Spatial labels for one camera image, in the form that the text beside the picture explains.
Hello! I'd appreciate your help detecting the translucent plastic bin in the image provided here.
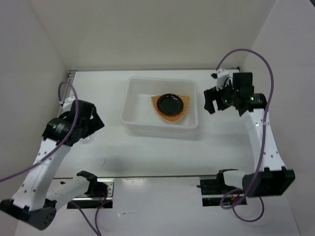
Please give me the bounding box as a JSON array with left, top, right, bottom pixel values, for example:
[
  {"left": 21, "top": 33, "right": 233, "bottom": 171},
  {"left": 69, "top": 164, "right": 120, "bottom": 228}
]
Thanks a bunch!
[{"left": 120, "top": 77, "right": 199, "bottom": 140}]

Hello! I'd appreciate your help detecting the woven triangular bamboo plate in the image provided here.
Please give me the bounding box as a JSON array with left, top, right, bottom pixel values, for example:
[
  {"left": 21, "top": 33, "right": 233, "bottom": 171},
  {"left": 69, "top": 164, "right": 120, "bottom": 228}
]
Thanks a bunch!
[{"left": 151, "top": 94, "right": 191, "bottom": 123}]

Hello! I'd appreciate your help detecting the clear plastic cup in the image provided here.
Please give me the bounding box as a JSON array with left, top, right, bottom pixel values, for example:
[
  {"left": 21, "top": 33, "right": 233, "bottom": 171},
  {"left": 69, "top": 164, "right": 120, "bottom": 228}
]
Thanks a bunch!
[{"left": 79, "top": 136, "right": 90, "bottom": 144}]

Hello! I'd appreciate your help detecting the right metal base mount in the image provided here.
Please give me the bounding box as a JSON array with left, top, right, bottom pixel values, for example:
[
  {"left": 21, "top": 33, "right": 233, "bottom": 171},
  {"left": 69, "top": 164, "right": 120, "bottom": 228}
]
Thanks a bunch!
[{"left": 196, "top": 174, "right": 244, "bottom": 207}]

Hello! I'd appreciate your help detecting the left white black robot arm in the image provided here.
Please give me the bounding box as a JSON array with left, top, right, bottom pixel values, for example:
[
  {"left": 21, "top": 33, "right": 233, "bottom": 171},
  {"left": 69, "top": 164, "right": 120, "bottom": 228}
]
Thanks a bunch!
[{"left": 0, "top": 100, "right": 107, "bottom": 231}]

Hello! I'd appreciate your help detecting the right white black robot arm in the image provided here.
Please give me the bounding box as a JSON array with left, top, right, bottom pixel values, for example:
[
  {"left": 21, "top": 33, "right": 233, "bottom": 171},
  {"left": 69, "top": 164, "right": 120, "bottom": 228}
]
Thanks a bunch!
[{"left": 204, "top": 69, "right": 295, "bottom": 198}]

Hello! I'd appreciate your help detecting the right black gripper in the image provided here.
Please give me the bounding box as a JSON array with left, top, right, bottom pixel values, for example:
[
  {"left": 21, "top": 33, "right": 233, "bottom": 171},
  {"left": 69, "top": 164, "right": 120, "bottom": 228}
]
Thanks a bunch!
[{"left": 204, "top": 79, "right": 238, "bottom": 114}]

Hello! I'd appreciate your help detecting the black round plate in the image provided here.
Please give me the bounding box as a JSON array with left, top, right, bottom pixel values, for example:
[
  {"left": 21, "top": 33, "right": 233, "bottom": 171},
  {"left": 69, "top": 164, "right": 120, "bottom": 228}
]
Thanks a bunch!
[{"left": 157, "top": 93, "right": 184, "bottom": 116}]

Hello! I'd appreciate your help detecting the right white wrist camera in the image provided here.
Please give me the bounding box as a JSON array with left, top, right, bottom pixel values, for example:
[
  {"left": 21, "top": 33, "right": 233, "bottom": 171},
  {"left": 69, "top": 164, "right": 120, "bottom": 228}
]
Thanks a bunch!
[{"left": 211, "top": 69, "right": 229, "bottom": 90}]

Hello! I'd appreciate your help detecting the left metal base mount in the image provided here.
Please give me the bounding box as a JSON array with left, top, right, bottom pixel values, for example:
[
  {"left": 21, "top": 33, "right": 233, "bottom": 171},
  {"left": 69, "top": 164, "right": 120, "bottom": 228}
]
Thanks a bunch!
[{"left": 72, "top": 178, "right": 115, "bottom": 209}]

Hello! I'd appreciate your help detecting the metal base mount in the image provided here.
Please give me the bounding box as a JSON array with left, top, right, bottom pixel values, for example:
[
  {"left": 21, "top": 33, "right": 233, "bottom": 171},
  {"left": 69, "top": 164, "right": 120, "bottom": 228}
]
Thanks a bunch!
[
  {"left": 72, "top": 178, "right": 115, "bottom": 209},
  {"left": 196, "top": 174, "right": 244, "bottom": 207}
]

